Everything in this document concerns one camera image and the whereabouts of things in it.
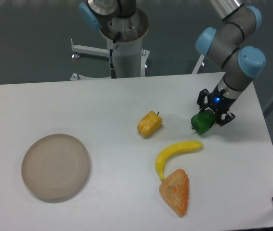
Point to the green toy pepper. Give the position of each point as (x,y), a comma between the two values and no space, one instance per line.
(203,121)

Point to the orange toy pumpkin slice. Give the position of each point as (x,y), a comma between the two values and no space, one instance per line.
(175,191)

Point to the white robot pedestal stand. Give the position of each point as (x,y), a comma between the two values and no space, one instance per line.
(169,34)

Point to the yellow toy banana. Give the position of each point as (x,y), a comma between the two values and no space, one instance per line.
(173,150)

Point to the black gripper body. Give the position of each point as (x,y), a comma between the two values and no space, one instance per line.
(217,101)

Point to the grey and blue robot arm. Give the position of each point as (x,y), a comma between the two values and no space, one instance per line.
(222,46)

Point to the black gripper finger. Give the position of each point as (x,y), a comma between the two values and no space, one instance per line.
(205,100)
(222,118)

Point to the beige round plate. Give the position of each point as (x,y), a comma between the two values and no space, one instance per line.
(55,167)

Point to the yellow toy pepper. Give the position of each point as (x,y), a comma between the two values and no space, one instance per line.
(149,124)

